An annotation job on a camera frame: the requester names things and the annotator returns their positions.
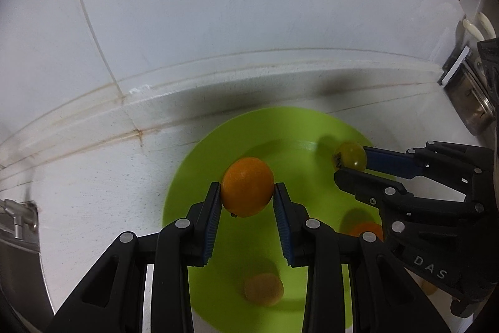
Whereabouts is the stainless steel sink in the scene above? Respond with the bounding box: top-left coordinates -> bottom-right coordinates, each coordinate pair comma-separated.
0,235 -> 53,330

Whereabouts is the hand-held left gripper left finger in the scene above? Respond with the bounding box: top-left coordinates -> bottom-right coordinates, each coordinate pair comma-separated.
49,182 -> 223,333

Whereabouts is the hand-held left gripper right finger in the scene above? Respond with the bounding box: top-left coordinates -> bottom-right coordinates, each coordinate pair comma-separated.
273,183 -> 451,333

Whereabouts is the stainless steel pot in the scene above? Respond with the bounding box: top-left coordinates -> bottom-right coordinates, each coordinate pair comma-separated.
446,60 -> 492,135

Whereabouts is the orange tangerine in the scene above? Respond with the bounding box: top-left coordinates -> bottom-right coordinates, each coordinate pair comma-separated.
220,157 -> 275,218
343,222 -> 385,242

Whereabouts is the green plastic plate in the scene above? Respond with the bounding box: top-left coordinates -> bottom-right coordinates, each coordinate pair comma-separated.
162,106 -> 390,333

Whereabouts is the knife holder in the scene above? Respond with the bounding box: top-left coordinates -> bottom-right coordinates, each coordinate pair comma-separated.
440,46 -> 471,85

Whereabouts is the green tangerine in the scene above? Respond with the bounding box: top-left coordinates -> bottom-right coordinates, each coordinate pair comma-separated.
332,142 -> 368,173

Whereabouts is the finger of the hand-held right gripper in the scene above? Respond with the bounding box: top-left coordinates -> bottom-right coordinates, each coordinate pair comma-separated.
363,140 -> 499,209
334,168 -> 488,237

